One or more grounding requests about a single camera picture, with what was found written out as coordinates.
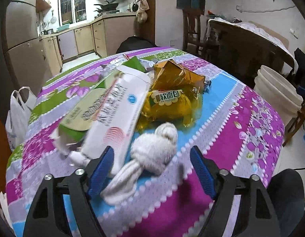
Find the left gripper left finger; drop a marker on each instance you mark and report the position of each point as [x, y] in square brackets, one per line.
[47, 214]

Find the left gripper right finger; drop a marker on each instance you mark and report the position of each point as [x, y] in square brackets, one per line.
[256, 215]

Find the green medicine box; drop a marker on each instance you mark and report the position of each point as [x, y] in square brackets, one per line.
[79, 119]

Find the white medicine box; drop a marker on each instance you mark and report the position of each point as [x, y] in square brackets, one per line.
[115, 123]

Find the white tissue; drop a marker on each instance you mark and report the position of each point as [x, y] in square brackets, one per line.
[151, 152]

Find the yellow bread wrapper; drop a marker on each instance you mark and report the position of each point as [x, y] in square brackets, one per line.
[176, 96]

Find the kitchen base cabinets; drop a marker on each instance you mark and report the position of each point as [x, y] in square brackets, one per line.
[102, 36]

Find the kitchen window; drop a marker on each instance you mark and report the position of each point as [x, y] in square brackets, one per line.
[72, 11]

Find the floral striped tablecloth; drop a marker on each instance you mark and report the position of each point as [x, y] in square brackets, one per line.
[237, 129]

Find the white plastic bag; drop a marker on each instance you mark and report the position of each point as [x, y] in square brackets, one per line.
[22, 103]

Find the white plastic bucket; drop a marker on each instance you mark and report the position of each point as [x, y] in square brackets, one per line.
[278, 92]

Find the grey refrigerator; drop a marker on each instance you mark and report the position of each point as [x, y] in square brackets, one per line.
[23, 51]

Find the dark wooden table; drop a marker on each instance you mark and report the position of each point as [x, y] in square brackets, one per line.
[241, 52]

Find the white sheet on table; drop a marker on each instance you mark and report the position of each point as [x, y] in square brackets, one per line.
[258, 31]

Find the dark wooden chair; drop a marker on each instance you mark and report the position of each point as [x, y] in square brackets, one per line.
[192, 30]

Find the black wok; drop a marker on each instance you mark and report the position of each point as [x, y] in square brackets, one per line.
[106, 7]

